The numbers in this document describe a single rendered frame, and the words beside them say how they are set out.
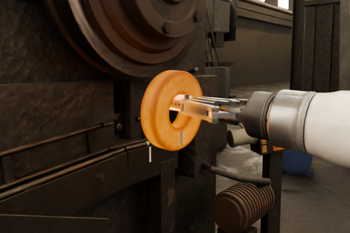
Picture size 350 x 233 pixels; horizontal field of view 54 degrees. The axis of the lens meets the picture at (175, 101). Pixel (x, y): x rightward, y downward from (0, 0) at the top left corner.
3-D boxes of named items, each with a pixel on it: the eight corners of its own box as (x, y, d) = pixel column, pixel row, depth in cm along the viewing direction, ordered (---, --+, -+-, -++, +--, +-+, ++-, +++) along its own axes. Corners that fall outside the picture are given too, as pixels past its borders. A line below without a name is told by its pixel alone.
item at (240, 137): (226, 145, 117) (225, 128, 116) (250, 141, 119) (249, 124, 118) (234, 150, 111) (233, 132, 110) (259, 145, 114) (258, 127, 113)
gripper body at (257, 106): (262, 146, 50) (209, 134, 56) (285, 136, 56) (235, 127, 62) (266, 95, 49) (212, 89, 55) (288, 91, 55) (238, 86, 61)
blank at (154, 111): (137, 74, 59) (151, 75, 57) (191, 65, 71) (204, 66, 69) (140, 157, 62) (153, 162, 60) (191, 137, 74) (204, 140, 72)
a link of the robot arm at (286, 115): (320, 147, 53) (283, 140, 57) (326, 90, 52) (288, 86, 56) (299, 160, 46) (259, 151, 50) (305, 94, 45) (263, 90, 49)
